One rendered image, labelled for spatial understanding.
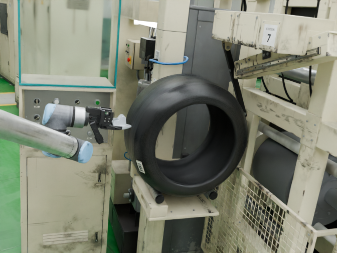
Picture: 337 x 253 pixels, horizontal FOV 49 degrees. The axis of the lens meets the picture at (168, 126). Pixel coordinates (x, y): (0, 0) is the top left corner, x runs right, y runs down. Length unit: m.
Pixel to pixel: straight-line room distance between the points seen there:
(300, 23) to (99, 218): 1.75
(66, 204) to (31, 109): 0.65
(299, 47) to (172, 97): 0.55
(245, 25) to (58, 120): 0.90
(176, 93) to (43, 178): 1.14
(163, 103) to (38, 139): 0.55
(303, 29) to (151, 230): 1.43
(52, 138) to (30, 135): 0.10
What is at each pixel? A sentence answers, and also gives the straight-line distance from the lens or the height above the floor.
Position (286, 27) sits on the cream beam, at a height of 1.74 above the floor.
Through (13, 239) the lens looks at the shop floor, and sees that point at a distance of 3.14.
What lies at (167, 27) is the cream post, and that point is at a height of 1.67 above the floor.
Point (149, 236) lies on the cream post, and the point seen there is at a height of 0.44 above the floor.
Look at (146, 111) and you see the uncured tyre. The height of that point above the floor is 1.33.
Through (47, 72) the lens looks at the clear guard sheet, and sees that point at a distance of 2.24.
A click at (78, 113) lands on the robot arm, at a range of 1.60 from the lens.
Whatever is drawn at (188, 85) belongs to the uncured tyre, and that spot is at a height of 1.45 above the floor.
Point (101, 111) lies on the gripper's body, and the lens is 1.63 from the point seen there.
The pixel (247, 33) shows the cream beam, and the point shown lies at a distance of 1.69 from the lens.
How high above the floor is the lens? 1.74
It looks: 17 degrees down
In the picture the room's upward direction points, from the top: 6 degrees clockwise
